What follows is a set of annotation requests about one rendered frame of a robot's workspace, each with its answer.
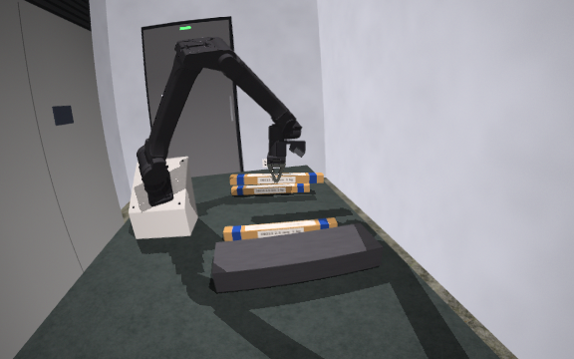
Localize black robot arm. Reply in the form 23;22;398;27
137;37;306;206

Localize white welding electrode pack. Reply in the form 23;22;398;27
231;183;310;195

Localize orange pack with white e6013 label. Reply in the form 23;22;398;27
223;217;337;241

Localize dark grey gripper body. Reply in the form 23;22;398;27
267;140;286;165

